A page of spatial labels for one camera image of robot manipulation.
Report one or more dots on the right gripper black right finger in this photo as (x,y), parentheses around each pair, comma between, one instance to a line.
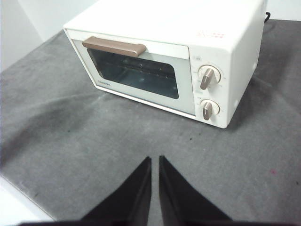
(181,202)

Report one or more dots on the large tan oven knob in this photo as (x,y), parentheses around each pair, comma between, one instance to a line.
(208,77)

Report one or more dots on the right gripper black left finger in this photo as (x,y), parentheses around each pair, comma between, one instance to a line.
(131,202)

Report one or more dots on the white Toshiba toaster oven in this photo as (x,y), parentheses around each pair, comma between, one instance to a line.
(164,23)

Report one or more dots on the small tan oven knob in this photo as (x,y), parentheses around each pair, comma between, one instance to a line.
(208,110)

